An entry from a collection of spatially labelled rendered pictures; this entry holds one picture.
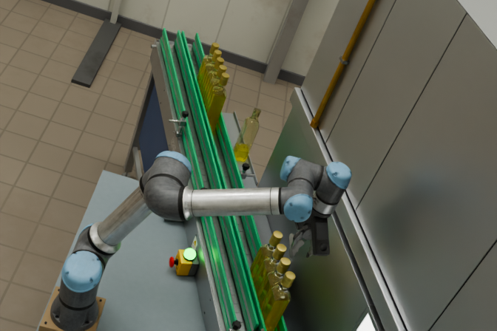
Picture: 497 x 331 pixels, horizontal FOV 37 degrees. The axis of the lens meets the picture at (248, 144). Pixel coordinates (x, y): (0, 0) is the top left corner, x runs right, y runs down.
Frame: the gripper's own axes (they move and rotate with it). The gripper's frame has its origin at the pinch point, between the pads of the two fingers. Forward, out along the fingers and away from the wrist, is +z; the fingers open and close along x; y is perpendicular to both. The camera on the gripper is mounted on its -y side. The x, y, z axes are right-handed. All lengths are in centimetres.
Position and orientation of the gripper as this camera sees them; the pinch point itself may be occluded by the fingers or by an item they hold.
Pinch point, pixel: (300, 256)
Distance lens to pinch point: 233.2
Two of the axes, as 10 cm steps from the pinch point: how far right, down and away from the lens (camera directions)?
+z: -3.0, 7.5, 5.9
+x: -9.2, -0.8, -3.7
